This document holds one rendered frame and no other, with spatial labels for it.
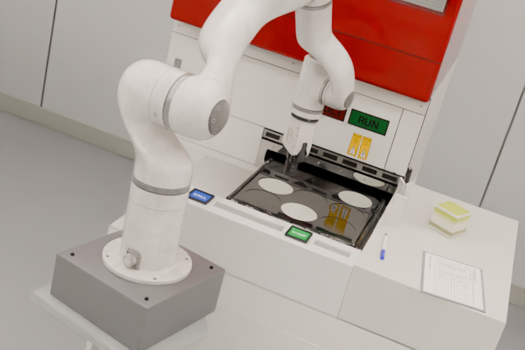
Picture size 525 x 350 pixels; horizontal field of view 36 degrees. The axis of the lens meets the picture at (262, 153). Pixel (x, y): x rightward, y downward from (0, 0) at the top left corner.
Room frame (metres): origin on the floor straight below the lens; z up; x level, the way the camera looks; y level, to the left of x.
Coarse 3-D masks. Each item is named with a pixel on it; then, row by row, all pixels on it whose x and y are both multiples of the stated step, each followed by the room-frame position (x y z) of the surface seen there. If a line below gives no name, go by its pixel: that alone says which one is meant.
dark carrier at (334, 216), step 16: (256, 176) 2.16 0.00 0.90; (272, 176) 2.19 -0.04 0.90; (288, 176) 2.22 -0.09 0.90; (304, 176) 2.25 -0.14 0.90; (240, 192) 2.02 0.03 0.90; (256, 192) 2.05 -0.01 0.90; (272, 192) 2.07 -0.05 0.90; (304, 192) 2.13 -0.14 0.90; (320, 192) 2.16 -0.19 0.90; (336, 192) 2.19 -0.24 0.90; (272, 208) 1.98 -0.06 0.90; (320, 208) 2.06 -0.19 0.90; (336, 208) 2.08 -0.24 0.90; (352, 208) 2.11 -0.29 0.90; (368, 208) 2.14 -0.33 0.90; (304, 224) 1.93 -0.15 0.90; (320, 224) 1.95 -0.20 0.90; (336, 224) 1.98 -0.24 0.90; (352, 224) 2.00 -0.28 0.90; (352, 240) 1.91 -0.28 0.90
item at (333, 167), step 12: (264, 144) 2.35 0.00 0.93; (276, 144) 2.34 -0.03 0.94; (264, 156) 2.35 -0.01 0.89; (312, 156) 2.32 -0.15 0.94; (324, 168) 2.30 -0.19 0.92; (336, 168) 2.29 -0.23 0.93; (348, 168) 2.30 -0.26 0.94; (360, 180) 2.28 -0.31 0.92; (372, 180) 2.27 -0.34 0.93; (384, 180) 2.27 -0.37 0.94; (384, 204) 2.26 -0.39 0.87
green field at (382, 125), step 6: (354, 114) 2.30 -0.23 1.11; (360, 114) 2.30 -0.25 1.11; (354, 120) 2.30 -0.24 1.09; (360, 120) 2.30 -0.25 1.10; (366, 120) 2.29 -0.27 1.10; (372, 120) 2.29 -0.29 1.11; (378, 120) 2.29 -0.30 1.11; (360, 126) 2.30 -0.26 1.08; (366, 126) 2.29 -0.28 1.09; (372, 126) 2.29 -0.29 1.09; (378, 126) 2.28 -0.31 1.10; (384, 126) 2.28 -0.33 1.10; (378, 132) 2.28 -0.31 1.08; (384, 132) 2.28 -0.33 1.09
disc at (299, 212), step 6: (288, 204) 2.03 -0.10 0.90; (294, 204) 2.04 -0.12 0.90; (300, 204) 2.05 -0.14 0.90; (282, 210) 1.98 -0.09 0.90; (288, 210) 1.99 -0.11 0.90; (294, 210) 2.00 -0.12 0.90; (300, 210) 2.01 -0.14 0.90; (306, 210) 2.02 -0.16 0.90; (312, 210) 2.03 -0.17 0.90; (294, 216) 1.96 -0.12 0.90; (300, 216) 1.97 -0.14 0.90; (306, 216) 1.98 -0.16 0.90; (312, 216) 1.99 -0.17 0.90
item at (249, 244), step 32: (192, 224) 1.75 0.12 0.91; (224, 224) 1.73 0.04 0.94; (256, 224) 1.74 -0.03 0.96; (288, 224) 1.78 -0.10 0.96; (224, 256) 1.73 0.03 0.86; (256, 256) 1.71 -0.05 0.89; (288, 256) 1.69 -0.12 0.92; (320, 256) 1.67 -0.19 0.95; (352, 256) 1.70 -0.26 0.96; (288, 288) 1.68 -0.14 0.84; (320, 288) 1.67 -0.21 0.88
